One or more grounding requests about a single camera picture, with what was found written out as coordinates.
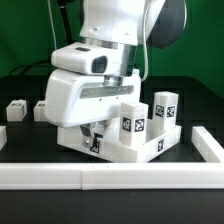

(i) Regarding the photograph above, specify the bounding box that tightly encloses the white hanging cable left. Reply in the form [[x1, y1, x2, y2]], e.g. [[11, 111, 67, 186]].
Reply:
[[46, 0, 60, 51]]

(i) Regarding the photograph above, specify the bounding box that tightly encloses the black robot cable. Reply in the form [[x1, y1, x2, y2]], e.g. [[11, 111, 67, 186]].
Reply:
[[7, 59, 56, 78]]

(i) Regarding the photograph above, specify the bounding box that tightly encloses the white U-shaped obstacle fence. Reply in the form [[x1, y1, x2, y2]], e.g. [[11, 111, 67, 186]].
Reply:
[[0, 126, 224, 190]]

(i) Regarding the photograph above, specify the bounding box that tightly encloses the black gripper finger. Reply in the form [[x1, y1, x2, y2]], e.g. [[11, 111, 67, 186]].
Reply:
[[80, 124, 94, 147], [95, 120, 112, 137]]

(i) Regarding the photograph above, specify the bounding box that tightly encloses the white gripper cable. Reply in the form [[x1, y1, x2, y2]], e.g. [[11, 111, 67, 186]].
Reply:
[[139, 0, 158, 83]]

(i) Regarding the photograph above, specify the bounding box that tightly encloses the white square table top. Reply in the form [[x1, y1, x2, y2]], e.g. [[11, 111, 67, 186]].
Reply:
[[57, 118, 182, 163]]

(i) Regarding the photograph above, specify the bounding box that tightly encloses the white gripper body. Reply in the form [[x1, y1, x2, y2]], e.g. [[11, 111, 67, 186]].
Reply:
[[45, 42, 140, 128]]

